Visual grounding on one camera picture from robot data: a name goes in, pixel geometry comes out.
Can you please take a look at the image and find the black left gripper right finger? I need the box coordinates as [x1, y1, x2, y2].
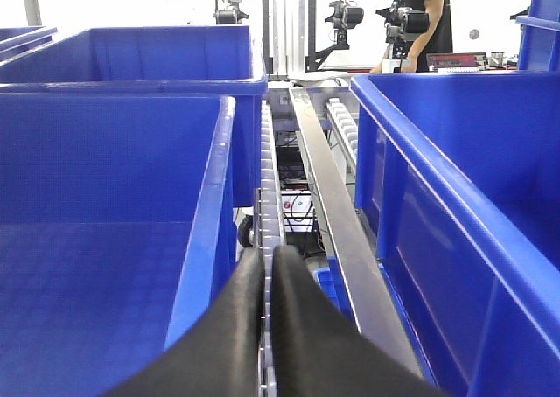
[270, 246, 445, 396]

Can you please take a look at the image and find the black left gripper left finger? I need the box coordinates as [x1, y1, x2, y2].
[105, 250, 265, 396]

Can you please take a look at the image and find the white roller track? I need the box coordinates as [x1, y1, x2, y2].
[257, 101, 285, 396]

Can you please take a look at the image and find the large empty blue bin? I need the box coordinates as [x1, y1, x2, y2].
[1, 93, 235, 396]

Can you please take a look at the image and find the blue bin at right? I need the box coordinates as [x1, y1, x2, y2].
[351, 71, 559, 396]

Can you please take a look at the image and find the blue bin behind left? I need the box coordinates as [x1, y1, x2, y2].
[1, 25, 268, 207]

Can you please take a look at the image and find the black robot gripper far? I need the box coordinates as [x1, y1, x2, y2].
[375, 1, 430, 59]
[325, 0, 364, 45]

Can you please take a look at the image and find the person in black shirt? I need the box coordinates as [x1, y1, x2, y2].
[369, 0, 455, 74]

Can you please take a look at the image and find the steel shelf divider rail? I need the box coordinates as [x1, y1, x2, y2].
[289, 87, 423, 376]

